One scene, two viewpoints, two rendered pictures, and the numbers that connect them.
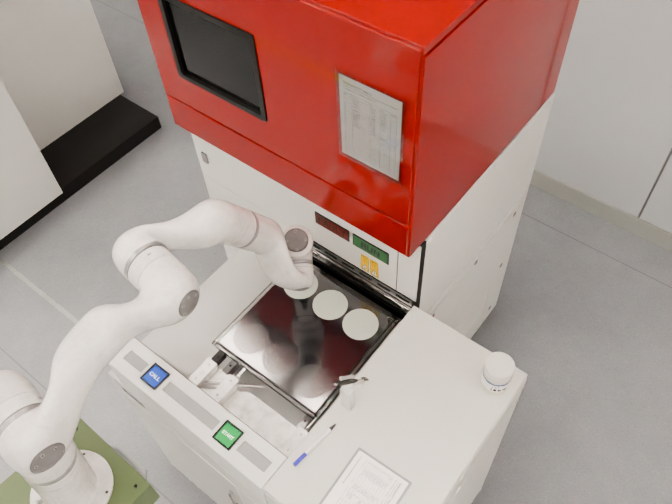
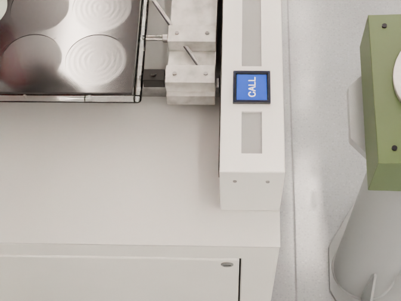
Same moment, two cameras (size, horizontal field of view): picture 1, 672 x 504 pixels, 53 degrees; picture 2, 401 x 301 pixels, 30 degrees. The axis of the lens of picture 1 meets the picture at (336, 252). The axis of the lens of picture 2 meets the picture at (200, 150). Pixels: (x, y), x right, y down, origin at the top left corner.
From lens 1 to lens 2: 1.64 m
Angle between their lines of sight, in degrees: 57
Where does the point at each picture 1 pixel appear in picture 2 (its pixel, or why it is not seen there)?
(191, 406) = (251, 19)
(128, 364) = (264, 137)
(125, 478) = (388, 43)
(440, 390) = not seen: outside the picture
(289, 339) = (66, 16)
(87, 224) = not seen: outside the picture
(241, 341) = (110, 67)
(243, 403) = (191, 15)
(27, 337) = not seen: outside the picture
